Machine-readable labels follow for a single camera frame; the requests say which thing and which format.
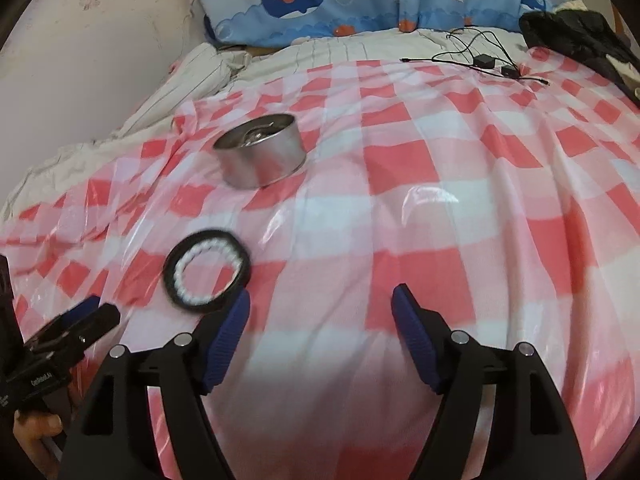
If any black charger cable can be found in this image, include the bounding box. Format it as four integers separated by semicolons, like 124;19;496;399
400;27;551;86

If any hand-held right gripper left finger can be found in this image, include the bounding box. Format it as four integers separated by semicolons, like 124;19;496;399
59;290;252;480

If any round metal tin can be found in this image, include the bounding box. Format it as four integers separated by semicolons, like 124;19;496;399
212;114;307;190

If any person's left hand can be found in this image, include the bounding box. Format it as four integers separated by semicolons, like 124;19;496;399
12;412;63;463

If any black jacket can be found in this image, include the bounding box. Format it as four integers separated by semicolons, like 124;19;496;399
519;10;640;101

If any white bead bracelet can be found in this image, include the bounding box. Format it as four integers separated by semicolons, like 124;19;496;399
173;239;242;308

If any red white checked plastic tablecloth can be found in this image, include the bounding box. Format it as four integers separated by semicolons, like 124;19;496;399
0;57;640;480

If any black bracelet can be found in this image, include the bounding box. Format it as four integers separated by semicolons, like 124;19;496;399
164;229;252;313

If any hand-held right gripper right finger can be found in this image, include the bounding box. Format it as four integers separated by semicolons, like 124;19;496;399
391;284;587;480

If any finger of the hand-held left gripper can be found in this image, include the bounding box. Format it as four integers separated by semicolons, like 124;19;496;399
27;296;101;346
25;304;122;366

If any blue whale print pillow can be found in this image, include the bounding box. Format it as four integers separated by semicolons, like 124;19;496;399
197;0;403;45

